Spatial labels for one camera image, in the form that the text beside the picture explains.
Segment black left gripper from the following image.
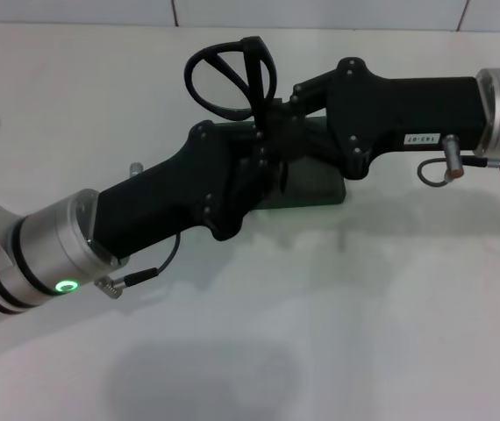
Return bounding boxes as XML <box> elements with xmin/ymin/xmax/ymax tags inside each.
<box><xmin>89</xmin><ymin>120</ymin><xmax>289</xmax><ymax>260</ymax></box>

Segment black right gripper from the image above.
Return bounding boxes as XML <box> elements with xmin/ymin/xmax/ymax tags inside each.
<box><xmin>275</xmin><ymin>56</ymin><xmax>492</xmax><ymax>181</ymax></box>

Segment black glasses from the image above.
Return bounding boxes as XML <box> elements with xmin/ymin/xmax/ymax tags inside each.
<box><xmin>184</xmin><ymin>37</ymin><xmax>277</xmax><ymax>128</ymax></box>

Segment green glasses case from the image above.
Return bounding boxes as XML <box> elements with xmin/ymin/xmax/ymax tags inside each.
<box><xmin>210</xmin><ymin>114</ymin><xmax>347</xmax><ymax>212</ymax></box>

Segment right gripper cable with plugs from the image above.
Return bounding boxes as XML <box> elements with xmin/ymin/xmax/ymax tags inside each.
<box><xmin>416</xmin><ymin>133</ymin><xmax>500</xmax><ymax>188</ymax></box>

